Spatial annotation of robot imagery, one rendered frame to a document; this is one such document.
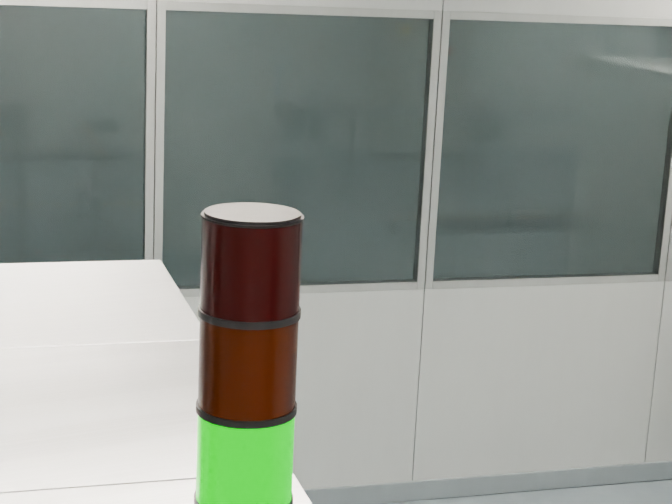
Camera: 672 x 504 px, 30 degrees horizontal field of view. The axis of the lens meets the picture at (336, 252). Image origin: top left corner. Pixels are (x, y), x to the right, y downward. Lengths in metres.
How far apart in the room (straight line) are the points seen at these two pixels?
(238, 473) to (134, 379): 0.51
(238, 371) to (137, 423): 0.43
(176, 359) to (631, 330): 5.07
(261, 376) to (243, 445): 0.04
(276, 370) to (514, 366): 5.33
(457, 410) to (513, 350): 0.38
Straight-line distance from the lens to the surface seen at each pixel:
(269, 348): 0.60
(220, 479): 0.63
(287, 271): 0.60
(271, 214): 0.60
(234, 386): 0.61
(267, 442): 0.62
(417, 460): 5.91
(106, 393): 1.09
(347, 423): 5.73
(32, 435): 1.01
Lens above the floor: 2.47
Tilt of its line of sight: 13 degrees down
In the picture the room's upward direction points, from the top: 3 degrees clockwise
